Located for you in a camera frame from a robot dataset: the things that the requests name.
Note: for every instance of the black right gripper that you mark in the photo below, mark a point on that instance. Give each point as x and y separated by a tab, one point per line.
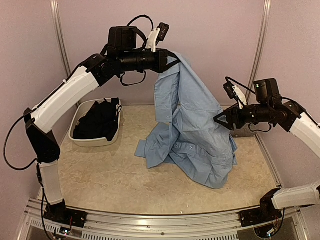
231	113

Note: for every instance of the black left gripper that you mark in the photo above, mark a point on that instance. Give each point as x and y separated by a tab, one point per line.
162	65

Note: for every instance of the light blue long sleeve shirt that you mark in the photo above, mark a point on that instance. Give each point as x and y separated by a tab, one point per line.
186	134

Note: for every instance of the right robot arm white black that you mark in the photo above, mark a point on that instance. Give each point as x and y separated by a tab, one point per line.
294	119

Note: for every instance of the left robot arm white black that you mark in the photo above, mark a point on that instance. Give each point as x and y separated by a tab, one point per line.
127	49

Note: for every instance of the folded grey button shirt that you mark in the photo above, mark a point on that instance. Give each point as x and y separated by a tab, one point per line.
245	131

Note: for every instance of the black garment in basket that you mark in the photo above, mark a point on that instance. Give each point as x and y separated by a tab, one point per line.
100	121

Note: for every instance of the white plastic laundry basket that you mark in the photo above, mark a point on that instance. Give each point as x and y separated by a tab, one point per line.
90	143

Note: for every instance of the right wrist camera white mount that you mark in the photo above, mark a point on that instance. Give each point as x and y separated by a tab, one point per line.
233	91

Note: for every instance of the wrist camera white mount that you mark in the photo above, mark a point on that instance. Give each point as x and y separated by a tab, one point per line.
157	35
233	91

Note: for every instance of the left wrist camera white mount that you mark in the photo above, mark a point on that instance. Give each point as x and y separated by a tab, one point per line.
157	35

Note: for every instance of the right aluminium corner post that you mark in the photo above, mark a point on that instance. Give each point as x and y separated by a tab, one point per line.
261	42

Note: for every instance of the aluminium corner post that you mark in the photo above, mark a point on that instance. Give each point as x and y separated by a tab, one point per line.
261	42
55	12

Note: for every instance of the left aluminium corner post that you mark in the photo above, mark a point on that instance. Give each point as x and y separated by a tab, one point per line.
55	12

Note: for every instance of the front aluminium frame rail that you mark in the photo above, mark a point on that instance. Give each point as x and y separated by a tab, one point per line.
106	225

